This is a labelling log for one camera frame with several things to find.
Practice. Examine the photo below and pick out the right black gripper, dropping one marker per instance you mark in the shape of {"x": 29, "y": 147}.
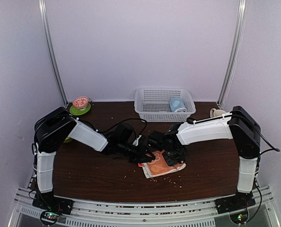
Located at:
{"x": 170, "y": 162}

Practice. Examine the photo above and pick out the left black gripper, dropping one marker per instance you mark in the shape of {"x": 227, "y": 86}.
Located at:
{"x": 140, "y": 154}

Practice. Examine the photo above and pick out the orange bunny towel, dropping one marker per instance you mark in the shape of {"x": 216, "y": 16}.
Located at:
{"x": 159, "y": 167}

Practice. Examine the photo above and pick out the white plastic basket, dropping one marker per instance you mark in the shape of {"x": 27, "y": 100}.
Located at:
{"x": 153, "y": 104}

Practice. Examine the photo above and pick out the blue patterned towel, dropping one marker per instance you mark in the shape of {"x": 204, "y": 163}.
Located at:
{"x": 177, "y": 105}

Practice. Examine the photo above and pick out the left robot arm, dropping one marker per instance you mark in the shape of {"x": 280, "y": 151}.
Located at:
{"x": 51, "y": 131}

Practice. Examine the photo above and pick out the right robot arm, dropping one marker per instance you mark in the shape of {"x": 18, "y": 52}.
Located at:
{"x": 236, "y": 125}

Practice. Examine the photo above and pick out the beige mug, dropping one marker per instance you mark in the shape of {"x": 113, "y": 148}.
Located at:
{"x": 216, "y": 112}

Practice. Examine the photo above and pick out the small green bowl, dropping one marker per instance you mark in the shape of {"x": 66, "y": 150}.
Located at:
{"x": 67, "y": 140}

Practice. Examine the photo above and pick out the red patterned bowl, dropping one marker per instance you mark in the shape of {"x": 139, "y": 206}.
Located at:
{"x": 81, "y": 103}

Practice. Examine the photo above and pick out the green plate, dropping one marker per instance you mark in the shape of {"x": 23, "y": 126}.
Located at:
{"x": 78, "y": 112}

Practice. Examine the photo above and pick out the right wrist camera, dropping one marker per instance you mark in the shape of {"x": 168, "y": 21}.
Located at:
{"x": 155, "y": 140}

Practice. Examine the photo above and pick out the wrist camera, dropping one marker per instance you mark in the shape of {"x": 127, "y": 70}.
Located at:
{"x": 155, "y": 140}
{"x": 122, "y": 134}

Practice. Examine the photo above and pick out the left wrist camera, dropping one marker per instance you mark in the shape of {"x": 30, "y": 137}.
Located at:
{"x": 122, "y": 134}

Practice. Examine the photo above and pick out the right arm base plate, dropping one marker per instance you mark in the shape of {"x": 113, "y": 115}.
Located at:
{"x": 237, "y": 207}

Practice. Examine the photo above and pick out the aluminium front rail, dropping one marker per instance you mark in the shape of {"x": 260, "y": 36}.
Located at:
{"x": 195, "y": 213}

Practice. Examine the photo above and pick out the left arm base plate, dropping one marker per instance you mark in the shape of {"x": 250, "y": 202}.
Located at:
{"x": 54, "y": 210}

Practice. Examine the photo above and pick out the right aluminium frame post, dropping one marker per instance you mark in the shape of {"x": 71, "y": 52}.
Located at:
{"x": 241, "y": 15}

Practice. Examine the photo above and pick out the aluminium frame post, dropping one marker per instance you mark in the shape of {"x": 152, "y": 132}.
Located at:
{"x": 52, "y": 57}
{"x": 241, "y": 15}

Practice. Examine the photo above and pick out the left aluminium frame post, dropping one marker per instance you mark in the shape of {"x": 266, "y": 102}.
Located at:
{"x": 52, "y": 57}

